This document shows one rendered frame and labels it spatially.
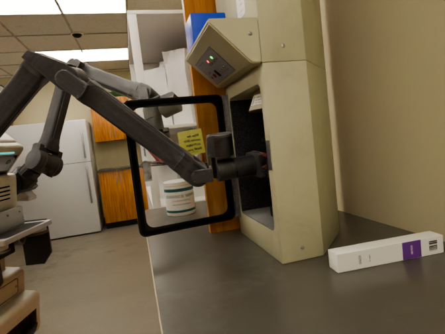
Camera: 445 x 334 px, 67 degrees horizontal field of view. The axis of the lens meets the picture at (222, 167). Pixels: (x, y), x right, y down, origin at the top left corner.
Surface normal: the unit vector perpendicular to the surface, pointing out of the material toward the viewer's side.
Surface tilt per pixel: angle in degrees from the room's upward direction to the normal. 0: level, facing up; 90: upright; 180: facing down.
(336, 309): 0
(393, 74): 90
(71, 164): 90
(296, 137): 90
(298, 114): 90
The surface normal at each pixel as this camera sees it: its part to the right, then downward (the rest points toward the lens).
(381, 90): -0.96, 0.13
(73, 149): 0.25, 0.05
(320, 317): -0.11, -0.99
